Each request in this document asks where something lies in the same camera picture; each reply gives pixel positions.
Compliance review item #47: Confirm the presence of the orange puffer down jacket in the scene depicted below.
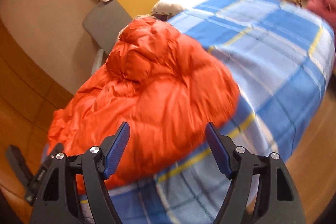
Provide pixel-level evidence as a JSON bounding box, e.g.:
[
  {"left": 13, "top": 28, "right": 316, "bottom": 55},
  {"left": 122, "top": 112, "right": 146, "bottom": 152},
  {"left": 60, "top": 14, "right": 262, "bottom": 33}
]
[{"left": 48, "top": 16, "right": 240, "bottom": 189}]

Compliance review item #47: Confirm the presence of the red pink cloth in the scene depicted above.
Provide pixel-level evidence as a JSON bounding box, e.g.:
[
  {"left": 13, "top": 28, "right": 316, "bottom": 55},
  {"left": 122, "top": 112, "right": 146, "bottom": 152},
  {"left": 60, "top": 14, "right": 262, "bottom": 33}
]
[{"left": 306, "top": 0, "right": 336, "bottom": 28}]

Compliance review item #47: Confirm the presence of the grey yellow blue headboard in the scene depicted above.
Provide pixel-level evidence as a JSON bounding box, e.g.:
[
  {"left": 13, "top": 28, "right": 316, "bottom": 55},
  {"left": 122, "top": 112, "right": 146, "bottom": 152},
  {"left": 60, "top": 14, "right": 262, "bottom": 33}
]
[{"left": 82, "top": 0, "right": 198, "bottom": 55}]

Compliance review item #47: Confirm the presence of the white bed side rail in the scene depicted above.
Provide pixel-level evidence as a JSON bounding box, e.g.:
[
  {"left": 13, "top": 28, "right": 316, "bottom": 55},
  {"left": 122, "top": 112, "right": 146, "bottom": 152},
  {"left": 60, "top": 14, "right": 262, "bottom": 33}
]
[{"left": 91, "top": 48, "right": 104, "bottom": 75}]

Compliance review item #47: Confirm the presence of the blue plaid bed sheet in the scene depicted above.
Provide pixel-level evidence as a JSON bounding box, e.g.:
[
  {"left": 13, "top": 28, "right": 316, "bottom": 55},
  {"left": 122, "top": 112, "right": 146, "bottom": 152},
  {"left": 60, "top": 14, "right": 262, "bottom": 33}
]
[{"left": 108, "top": 0, "right": 335, "bottom": 223}]

